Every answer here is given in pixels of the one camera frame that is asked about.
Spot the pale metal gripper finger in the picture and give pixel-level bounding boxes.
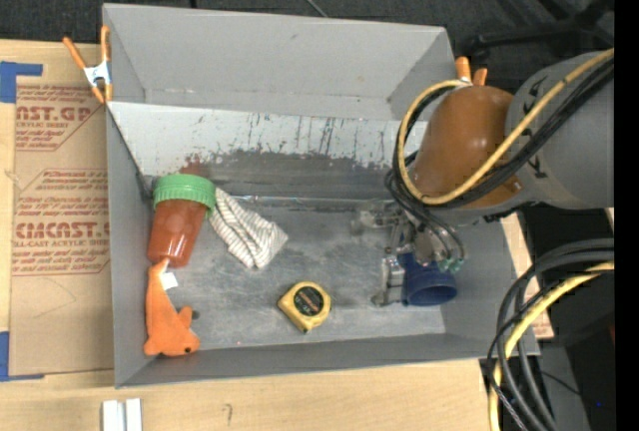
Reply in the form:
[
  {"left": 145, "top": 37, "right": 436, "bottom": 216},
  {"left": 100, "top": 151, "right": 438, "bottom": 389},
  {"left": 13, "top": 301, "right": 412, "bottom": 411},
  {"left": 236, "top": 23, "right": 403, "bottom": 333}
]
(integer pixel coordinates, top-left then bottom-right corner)
[
  {"left": 348, "top": 207, "right": 401, "bottom": 235},
  {"left": 370, "top": 254, "right": 406, "bottom": 307}
]

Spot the blue cup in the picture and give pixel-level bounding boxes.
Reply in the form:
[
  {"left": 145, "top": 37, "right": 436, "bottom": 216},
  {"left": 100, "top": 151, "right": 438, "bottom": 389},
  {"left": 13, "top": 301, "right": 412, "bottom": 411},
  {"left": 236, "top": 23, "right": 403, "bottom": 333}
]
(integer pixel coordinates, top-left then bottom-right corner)
[{"left": 398, "top": 251, "right": 459, "bottom": 307}]

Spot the yellow tape measure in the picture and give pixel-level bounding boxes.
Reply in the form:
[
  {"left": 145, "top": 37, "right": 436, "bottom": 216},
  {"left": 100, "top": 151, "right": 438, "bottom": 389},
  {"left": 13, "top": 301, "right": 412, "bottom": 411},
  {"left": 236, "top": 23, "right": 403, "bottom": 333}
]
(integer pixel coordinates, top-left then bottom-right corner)
[{"left": 277, "top": 280, "right": 332, "bottom": 334}]

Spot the grey metal bin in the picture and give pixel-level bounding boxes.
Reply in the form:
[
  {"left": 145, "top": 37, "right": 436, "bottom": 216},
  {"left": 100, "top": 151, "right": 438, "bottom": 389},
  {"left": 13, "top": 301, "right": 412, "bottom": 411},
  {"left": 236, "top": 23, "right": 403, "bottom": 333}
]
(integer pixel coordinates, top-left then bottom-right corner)
[{"left": 101, "top": 2, "right": 541, "bottom": 389}]

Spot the white striped cloth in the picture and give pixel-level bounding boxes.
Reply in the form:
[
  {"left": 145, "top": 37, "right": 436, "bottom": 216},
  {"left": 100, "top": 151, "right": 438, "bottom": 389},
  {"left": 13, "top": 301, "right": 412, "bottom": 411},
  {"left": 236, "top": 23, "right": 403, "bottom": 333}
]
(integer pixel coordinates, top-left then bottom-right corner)
[{"left": 207, "top": 187, "right": 290, "bottom": 270}]

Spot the orange jar with green lid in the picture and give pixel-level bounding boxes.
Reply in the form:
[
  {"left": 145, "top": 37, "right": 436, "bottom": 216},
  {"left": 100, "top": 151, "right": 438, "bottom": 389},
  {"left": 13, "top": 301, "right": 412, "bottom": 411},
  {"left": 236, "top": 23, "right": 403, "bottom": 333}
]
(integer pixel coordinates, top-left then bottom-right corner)
[{"left": 146, "top": 173, "right": 218, "bottom": 269}]

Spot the orange toy fish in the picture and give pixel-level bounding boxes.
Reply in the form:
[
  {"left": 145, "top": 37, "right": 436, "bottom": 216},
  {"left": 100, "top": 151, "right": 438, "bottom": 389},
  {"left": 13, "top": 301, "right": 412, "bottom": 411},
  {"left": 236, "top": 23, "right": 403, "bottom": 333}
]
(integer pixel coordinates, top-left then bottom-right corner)
[{"left": 143, "top": 257, "right": 202, "bottom": 358}]

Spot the brown cardboard board red print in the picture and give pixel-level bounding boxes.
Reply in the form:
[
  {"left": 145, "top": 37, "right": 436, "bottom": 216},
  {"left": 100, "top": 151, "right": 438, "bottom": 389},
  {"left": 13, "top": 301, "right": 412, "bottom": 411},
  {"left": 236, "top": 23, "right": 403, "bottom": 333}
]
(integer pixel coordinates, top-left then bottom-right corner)
[{"left": 0, "top": 38, "right": 555, "bottom": 383}]

